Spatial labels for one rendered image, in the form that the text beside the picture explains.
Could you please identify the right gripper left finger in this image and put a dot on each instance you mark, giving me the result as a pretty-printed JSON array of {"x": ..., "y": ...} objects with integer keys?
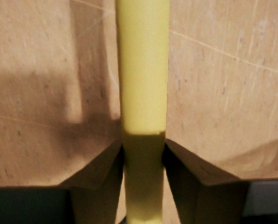
[{"x": 94, "y": 203}]

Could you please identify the long yellow rail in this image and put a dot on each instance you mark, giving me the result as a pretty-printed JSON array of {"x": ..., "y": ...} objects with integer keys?
[{"x": 142, "y": 36}]

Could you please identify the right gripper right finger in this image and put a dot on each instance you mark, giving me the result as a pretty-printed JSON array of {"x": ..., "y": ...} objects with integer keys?
[{"x": 206, "y": 194}]

